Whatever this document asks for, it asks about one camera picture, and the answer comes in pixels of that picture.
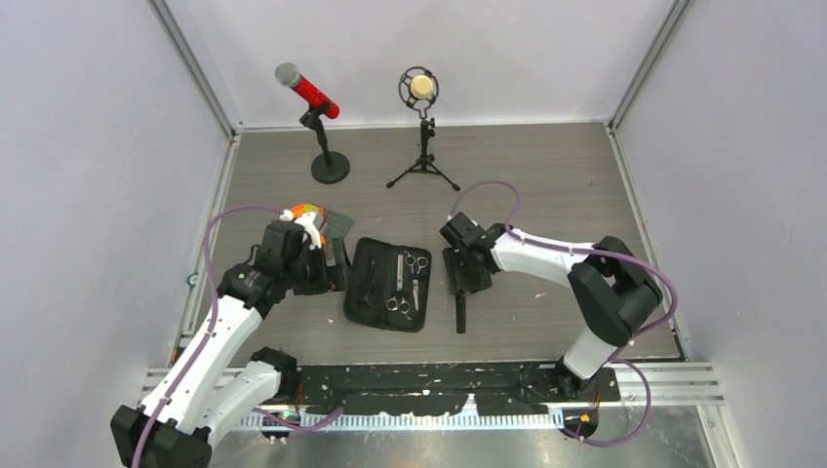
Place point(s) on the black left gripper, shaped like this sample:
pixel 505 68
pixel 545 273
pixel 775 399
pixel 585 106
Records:
pixel 332 277

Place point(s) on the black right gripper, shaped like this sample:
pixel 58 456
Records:
pixel 456 281

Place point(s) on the silver hair scissors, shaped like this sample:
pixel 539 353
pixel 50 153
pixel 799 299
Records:
pixel 416 264

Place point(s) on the black tool pouch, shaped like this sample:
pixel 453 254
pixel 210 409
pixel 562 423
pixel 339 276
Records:
pixel 389 268

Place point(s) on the silver thinning scissors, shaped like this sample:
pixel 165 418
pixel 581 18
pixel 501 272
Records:
pixel 403 301

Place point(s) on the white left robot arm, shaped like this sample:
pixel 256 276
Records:
pixel 179 423

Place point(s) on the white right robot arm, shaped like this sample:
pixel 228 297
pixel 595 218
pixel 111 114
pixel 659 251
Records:
pixel 614 291

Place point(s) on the orange curved toy slide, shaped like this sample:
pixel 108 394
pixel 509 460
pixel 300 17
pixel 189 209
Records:
pixel 310 216

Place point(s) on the black round-base microphone stand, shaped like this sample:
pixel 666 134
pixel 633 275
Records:
pixel 329 167

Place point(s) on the black tripod microphone stand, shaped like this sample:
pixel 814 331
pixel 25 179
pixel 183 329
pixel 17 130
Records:
pixel 424 163

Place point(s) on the beige condenser microphone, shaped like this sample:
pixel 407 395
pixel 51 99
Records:
pixel 418 84

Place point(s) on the red handheld microphone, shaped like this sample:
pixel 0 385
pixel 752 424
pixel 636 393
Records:
pixel 288 75

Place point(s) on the grey studded base plate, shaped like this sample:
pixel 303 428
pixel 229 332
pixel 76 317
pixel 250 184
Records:
pixel 336 225

